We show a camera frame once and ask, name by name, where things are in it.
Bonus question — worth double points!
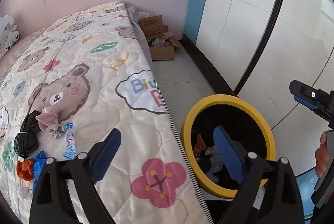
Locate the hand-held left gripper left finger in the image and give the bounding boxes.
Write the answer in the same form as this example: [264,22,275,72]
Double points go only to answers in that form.
[29,128,122,224]

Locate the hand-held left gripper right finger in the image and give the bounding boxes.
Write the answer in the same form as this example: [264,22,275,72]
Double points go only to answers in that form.
[213,126,305,224]

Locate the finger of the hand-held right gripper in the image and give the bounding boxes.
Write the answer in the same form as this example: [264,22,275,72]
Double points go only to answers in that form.
[294,95,334,123]
[289,80,334,106]

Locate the blue white candy wrapper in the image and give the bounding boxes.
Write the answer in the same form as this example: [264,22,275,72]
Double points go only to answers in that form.
[62,122,77,160]

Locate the yellow round bin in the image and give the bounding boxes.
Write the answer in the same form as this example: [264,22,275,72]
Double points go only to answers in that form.
[181,94,276,199]

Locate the blue glove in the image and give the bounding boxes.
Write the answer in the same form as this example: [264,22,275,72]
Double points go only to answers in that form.
[32,150,49,194]

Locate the pale pink cloth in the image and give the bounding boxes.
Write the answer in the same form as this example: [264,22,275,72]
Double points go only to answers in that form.
[35,106,66,140]

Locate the small red-orange wrapper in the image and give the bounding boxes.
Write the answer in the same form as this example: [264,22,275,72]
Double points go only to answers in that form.
[16,158,35,181]

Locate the knotted black plastic bag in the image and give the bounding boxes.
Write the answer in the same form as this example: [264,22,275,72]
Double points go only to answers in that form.
[14,110,39,158]

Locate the person's right hand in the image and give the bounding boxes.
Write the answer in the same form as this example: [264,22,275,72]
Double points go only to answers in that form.
[315,132,329,178]

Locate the white and blue wardrobe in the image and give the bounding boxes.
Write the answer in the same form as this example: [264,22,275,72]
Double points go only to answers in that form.
[181,0,334,180]

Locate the open cardboard box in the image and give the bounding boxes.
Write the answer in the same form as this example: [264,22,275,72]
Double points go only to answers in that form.
[147,30,182,61]

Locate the grey orange patterned bed sheet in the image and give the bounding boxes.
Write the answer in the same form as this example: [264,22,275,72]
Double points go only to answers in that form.
[0,28,49,84]

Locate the white plush dog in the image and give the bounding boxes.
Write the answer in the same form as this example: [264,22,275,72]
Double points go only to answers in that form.
[0,15,20,59]

